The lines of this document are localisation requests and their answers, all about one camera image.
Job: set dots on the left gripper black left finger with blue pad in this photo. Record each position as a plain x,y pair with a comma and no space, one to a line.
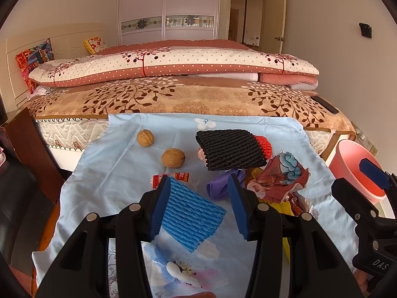
137,223

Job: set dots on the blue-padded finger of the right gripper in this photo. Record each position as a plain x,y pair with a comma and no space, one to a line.
375,174

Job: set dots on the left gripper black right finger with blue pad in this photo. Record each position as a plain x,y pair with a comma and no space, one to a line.
259,222

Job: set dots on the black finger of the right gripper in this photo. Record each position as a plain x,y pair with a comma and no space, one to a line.
354,203

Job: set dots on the blue foam net sleeve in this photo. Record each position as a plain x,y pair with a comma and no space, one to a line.
189,218

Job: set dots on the black foam net sleeve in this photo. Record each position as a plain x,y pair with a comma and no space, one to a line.
229,149

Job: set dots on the cream bedroom door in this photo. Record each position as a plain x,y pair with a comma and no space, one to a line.
273,26

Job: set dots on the person's right hand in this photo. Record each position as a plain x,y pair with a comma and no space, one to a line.
361,278

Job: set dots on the pink plastic basin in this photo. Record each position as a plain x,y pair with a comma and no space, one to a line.
345,164

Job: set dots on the crumpled colourful wrapper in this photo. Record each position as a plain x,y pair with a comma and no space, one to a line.
279,182

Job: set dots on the purple plastic wrapper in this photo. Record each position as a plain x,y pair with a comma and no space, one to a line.
217,189

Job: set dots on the red white snack wrapper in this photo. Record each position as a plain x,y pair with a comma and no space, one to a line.
179,176

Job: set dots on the near walnut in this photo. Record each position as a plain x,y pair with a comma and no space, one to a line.
173,158

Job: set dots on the walnut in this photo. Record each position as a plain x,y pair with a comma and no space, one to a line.
173,158
145,138

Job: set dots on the light blue floral cloth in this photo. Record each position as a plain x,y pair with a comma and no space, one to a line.
199,247

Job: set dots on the red foam net sleeve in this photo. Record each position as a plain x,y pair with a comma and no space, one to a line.
265,146

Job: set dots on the far walnut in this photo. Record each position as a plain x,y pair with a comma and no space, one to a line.
145,138

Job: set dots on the black smartphone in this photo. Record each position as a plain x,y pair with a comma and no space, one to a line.
325,104

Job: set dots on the white quilted mattress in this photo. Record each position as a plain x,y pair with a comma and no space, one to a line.
72,134

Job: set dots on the folded pink blanket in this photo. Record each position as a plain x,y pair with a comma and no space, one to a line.
284,79

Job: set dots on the brown leaf-pattern bed blanket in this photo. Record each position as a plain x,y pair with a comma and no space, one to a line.
191,95

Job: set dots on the brown wooden nightstand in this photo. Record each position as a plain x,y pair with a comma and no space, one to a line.
21,141

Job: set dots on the yellow red cushion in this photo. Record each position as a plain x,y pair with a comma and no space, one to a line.
95,44

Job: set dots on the cream bed headboard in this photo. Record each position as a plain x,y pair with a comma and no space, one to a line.
55,42

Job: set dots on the colourful patterned pillow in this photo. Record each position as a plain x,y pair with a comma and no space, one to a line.
29,59

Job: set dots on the white sliding wardrobe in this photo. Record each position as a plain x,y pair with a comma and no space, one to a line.
141,21

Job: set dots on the wall socket strip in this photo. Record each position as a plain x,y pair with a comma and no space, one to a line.
362,139

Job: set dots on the black wall bracket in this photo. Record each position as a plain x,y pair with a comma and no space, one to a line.
366,30

